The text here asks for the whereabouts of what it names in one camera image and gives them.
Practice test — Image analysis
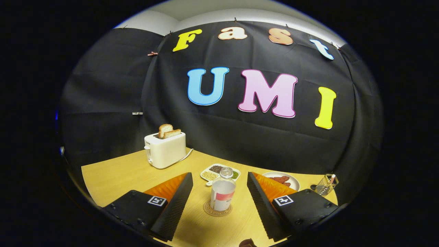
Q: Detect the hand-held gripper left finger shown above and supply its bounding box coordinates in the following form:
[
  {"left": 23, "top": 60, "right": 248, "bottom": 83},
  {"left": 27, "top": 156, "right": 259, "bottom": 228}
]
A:
[{"left": 103, "top": 173, "right": 193, "bottom": 242}]

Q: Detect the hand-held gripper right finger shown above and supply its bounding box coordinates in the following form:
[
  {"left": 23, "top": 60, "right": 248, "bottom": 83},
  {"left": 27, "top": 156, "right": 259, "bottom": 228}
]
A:
[{"left": 247, "top": 172, "right": 347, "bottom": 242}]

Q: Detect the round cork coaster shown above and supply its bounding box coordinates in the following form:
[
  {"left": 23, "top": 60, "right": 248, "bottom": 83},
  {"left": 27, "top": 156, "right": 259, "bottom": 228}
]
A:
[{"left": 203, "top": 201, "right": 233, "bottom": 217}]

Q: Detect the clear juice bottle red label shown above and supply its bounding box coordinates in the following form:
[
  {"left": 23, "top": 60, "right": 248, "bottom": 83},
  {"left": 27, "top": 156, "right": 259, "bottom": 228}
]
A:
[{"left": 210, "top": 167, "right": 237, "bottom": 212}]

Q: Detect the white plate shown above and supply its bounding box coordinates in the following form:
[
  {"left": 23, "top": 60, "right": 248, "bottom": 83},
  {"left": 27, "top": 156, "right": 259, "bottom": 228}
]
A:
[{"left": 262, "top": 172, "right": 300, "bottom": 191}]

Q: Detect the white divided dish with beans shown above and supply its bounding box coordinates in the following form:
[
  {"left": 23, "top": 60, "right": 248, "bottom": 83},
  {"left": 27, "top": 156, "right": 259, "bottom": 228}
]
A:
[{"left": 200, "top": 164, "right": 241, "bottom": 186}]

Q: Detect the cream toaster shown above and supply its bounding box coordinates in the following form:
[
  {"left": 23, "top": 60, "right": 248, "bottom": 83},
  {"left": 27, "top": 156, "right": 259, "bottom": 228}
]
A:
[{"left": 144, "top": 132, "right": 187, "bottom": 169}]

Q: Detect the wooden table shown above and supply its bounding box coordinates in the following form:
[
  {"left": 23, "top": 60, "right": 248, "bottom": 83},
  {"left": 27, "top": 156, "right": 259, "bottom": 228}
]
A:
[{"left": 81, "top": 148, "right": 338, "bottom": 247}]

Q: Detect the black backdrop cloth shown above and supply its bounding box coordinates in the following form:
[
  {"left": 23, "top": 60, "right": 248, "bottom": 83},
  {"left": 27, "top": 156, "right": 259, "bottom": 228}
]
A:
[{"left": 59, "top": 21, "right": 384, "bottom": 206}]

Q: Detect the white toaster cable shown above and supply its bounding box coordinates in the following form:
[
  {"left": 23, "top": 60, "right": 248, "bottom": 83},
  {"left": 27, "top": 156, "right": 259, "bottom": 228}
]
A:
[{"left": 177, "top": 148, "right": 194, "bottom": 163}]

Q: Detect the wire mesh holder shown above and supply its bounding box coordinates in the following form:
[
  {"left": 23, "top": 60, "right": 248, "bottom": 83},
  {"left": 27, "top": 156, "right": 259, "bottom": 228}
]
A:
[{"left": 315, "top": 174, "right": 339, "bottom": 196}]

